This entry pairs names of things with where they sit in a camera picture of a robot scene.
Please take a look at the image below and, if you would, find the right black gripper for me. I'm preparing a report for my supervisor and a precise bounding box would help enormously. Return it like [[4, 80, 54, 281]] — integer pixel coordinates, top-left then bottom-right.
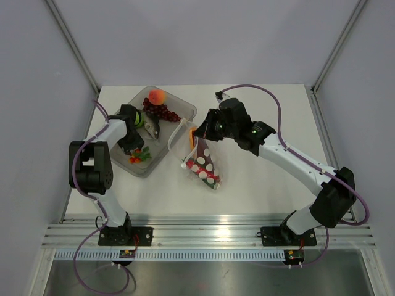
[[194, 109, 238, 142]]

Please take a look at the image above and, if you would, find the red orange meat slab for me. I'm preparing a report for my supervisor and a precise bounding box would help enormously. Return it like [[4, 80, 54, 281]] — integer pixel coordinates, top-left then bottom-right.
[[189, 127, 217, 166]]

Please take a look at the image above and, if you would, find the clear zip top bag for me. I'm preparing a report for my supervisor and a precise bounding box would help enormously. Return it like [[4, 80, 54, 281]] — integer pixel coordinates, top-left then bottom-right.
[[167, 118, 223, 191]]

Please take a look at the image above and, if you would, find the red chili pepper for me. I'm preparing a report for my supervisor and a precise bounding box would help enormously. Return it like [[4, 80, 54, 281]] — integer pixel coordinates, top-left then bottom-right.
[[186, 158, 220, 182]]

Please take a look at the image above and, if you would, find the green cucumber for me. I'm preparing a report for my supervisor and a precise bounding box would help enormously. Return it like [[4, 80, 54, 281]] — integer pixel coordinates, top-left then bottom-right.
[[187, 157, 221, 190]]

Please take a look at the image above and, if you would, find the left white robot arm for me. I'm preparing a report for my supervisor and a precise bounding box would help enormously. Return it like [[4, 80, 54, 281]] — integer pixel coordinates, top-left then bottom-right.
[[69, 104, 144, 245]]

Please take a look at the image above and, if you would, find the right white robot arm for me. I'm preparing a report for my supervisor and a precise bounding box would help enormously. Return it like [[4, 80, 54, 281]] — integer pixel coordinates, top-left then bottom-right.
[[193, 98, 356, 245]]

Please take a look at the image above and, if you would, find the clear plastic food bin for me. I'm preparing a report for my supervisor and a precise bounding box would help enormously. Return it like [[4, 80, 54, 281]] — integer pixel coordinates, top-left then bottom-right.
[[110, 86, 197, 178]]

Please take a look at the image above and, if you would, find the red green radish bunch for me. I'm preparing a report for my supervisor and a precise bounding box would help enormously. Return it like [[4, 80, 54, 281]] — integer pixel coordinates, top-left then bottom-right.
[[129, 146, 152, 163]]

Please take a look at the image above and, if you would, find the green lime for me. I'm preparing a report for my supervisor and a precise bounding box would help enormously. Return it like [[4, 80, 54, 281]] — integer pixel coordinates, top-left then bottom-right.
[[134, 110, 144, 128]]

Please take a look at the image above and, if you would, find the silver grey fish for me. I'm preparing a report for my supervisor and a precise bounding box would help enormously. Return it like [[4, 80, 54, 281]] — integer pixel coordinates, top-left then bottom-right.
[[144, 114, 160, 140]]

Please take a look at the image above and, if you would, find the dark red grape bunch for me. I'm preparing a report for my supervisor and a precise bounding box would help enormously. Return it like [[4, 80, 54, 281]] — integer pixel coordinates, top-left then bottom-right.
[[142, 97, 181, 122]]

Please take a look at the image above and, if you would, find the orange peach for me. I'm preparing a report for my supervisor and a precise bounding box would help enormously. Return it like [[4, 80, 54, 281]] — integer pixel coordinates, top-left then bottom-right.
[[148, 89, 167, 105]]

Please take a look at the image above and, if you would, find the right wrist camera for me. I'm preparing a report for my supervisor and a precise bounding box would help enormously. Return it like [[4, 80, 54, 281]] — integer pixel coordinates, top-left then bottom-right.
[[215, 91, 231, 104]]

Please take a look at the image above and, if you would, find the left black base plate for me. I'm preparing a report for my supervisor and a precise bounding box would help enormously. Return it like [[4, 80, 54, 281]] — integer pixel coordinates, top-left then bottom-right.
[[98, 226, 154, 247]]

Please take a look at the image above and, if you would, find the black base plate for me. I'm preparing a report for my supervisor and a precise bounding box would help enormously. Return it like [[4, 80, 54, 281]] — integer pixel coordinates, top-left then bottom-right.
[[256, 226, 317, 247], [98, 226, 154, 247]]

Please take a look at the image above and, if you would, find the aluminium mounting rail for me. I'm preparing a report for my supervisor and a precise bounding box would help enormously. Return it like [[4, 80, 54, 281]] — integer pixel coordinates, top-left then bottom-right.
[[42, 215, 376, 249]]

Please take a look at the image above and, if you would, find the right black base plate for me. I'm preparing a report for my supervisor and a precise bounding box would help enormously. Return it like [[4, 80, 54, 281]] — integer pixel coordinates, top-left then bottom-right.
[[256, 226, 317, 247]]

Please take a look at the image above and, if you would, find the white slotted cable duct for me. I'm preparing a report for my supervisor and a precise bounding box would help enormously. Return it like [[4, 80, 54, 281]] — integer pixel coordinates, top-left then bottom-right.
[[54, 249, 285, 262]]

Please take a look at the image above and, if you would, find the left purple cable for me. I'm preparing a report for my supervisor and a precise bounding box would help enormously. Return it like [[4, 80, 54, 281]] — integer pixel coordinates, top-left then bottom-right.
[[72, 99, 138, 293]]

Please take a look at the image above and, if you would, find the left aluminium frame post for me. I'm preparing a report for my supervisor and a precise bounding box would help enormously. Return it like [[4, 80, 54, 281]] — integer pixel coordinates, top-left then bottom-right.
[[43, 0, 101, 97]]

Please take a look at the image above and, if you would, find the aluminium frame post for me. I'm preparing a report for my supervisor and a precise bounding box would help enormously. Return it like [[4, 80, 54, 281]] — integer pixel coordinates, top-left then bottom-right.
[[43, 0, 101, 97], [311, 0, 370, 95]]

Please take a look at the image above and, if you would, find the right aluminium frame post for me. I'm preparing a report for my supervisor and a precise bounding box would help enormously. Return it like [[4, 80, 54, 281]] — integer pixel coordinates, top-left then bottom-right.
[[311, 0, 370, 95]]

